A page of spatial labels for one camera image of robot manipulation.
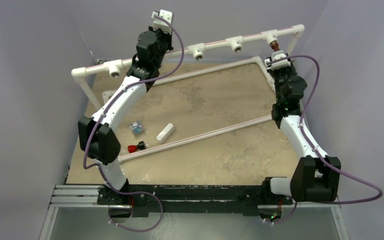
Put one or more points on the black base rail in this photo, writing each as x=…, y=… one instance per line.
x=247, y=200

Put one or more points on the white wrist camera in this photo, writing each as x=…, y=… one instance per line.
x=160, y=20
x=277, y=60

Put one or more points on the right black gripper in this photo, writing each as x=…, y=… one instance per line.
x=291, y=69

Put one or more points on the clear blue faucet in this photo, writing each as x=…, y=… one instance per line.
x=136, y=128

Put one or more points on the red and black faucet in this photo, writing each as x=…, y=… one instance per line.
x=138, y=147

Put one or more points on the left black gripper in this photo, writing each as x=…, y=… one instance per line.
x=166, y=35

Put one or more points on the aluminium table frame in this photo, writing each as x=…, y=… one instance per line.
x=223, y=135

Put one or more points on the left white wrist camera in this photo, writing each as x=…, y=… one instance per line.
x=160, y=20

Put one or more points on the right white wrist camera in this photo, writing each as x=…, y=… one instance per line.
x=277, y=60

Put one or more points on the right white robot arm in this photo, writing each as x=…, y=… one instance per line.
x=312, y=180

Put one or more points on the brown faucet with chrome cap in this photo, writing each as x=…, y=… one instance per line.
x=275, y=46

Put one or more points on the white plastic pipe piece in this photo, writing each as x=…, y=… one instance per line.
x=165, y=132

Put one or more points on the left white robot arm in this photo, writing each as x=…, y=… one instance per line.
x=97, y=137

